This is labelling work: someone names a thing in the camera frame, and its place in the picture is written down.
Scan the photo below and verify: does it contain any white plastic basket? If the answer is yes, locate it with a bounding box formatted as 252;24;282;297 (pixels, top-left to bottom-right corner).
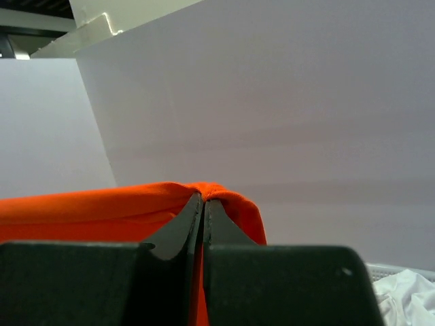
366;263;435;283

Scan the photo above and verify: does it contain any orange t shirt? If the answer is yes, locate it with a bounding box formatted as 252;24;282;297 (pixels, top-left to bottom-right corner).
1;182;266;325

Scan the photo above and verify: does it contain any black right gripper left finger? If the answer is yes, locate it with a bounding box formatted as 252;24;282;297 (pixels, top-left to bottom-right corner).
140;193;203;261

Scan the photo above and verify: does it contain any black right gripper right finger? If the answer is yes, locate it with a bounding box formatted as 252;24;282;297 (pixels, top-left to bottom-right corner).
203;200;254;247

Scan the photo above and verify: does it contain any white t shirt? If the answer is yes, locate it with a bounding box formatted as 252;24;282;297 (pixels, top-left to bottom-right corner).
372;270;434;326

